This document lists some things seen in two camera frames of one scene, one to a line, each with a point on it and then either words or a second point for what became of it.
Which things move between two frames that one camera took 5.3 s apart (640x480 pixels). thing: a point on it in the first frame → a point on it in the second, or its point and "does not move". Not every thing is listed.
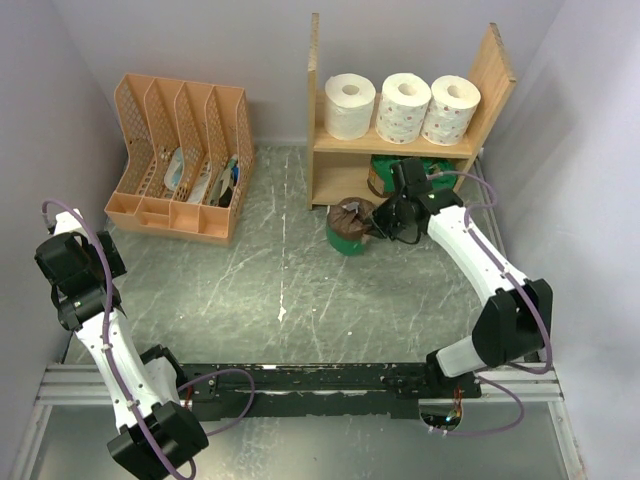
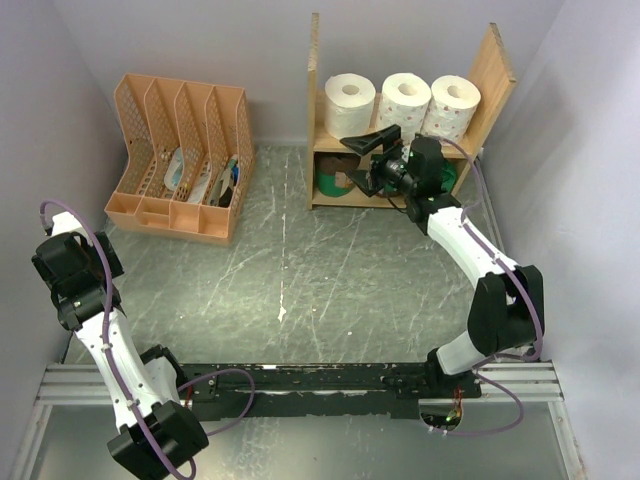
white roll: x=348 y=106 does not move
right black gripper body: x=389 y=218 → x=390 y=167
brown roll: x=345 y=222 → x=332 y=177
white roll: x=449 y=116 does not move
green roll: x=436 y=165 does not move
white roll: x=402 y=108 does not move
